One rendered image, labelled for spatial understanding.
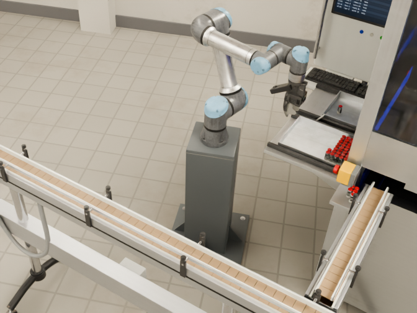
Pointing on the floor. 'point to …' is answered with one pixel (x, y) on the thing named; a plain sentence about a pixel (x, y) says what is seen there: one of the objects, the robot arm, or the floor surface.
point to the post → (373, 100)
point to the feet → (30, 284)
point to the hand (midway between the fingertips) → (285, 113)
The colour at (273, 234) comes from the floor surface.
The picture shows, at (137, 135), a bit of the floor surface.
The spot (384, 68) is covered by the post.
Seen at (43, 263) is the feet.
